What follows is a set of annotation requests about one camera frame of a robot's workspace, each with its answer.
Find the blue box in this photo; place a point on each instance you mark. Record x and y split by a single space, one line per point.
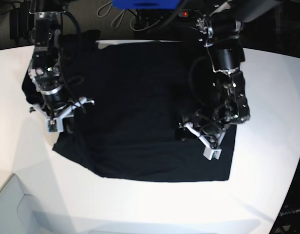
146 4

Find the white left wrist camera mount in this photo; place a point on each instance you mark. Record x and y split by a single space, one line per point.
208 143

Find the black power strip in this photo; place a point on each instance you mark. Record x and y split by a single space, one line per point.
189 13

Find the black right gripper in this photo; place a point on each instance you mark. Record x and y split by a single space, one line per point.
57 99

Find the black t-shirt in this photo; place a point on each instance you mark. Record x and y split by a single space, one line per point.
141 92

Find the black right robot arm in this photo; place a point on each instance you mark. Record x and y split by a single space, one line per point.
45 69

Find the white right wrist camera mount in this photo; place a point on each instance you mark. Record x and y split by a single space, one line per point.
54 119

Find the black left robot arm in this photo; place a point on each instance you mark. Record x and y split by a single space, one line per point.
219 23

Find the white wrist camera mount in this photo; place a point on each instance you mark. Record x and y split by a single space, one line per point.
54 119
208 143

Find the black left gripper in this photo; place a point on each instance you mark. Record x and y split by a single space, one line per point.
212 128

